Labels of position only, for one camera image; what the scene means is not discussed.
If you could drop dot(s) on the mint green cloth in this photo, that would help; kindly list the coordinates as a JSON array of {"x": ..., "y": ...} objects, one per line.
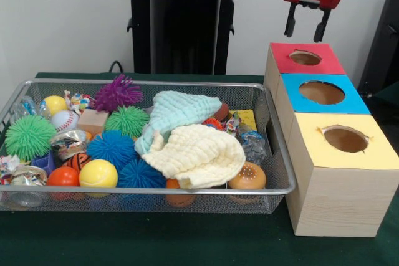
[{"x": 184, "y": 107}]

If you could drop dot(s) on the cream cloth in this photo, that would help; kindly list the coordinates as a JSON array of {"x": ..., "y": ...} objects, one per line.
[{"x": 202, "y": 154}]

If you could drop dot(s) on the toy burger bun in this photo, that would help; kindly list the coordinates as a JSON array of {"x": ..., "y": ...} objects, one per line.
[{"x": 247, "y": 175}]

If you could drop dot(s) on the wooden box with three holes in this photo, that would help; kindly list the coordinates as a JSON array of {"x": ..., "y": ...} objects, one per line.
[{"x": 336, "y": 203}]

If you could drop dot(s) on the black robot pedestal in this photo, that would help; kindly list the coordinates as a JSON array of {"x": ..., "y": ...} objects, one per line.
[{"x": 184, "y": 45}]

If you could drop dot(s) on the black upright panel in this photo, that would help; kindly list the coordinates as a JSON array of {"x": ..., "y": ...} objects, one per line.
[{"x": 383, "y": 45}]

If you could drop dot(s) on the large green spiky ball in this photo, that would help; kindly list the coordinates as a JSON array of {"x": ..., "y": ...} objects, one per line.
[{"x": 28, "y": 138}]

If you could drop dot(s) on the large yellow ball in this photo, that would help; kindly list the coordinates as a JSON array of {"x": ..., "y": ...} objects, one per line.
[{"x": 98, "y": 174}]

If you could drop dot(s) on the dark green table cloth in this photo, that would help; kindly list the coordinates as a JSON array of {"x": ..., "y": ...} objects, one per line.
[
  {"x": 187, "y": 241},
  {"x": 388, "y": 101}
]

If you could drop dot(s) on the small green spiky ball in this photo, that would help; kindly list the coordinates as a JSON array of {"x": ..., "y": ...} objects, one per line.
[{"x": 127, "y": 121}]

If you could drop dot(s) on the silver mesh bin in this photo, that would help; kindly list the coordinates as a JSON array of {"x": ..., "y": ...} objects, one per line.
[{"x": 218, "y": 203}]

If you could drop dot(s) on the wooden block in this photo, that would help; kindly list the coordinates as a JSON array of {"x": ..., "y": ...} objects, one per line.
[{"x": 92, "y": 121}]

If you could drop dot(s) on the purple spiky ball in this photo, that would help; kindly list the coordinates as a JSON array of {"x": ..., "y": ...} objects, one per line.
[{"x": 120, "y": 93}]

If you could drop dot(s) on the blue spiky ball with eyes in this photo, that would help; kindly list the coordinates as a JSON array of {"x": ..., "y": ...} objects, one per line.
[{"x": 112, "y": 147}]

